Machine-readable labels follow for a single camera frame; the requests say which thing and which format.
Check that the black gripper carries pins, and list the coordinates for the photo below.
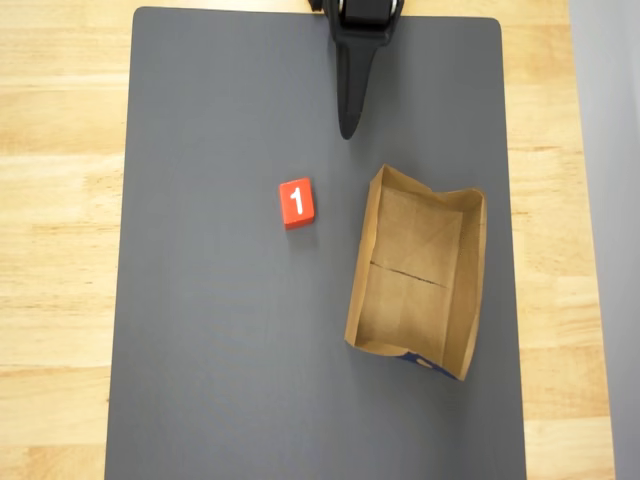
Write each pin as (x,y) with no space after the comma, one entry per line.
(356,37)

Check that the red cube with white numeral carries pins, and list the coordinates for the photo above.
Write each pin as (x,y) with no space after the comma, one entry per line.
(297,202)

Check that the brown cardboard tray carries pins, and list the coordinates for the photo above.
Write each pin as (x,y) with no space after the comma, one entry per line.
(410,280)

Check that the grey desk mat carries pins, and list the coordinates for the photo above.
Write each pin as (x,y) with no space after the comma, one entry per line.
(225,300)

